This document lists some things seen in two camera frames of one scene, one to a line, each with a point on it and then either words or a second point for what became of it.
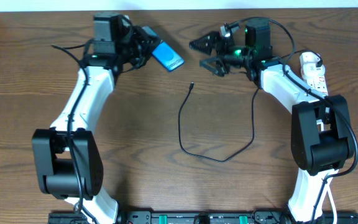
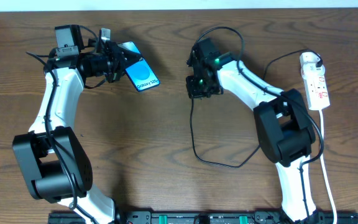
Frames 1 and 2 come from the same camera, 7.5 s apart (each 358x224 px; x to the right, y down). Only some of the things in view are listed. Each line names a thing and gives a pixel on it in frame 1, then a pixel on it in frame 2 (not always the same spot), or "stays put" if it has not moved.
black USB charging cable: x=320 y=64 → x=254 y=152
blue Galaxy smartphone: x=165 y=54 → x=140 y=73
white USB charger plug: x=308 y=61 stays put
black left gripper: x=146 y=45 → x=117 y=62
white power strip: x=318 y=84 stays put
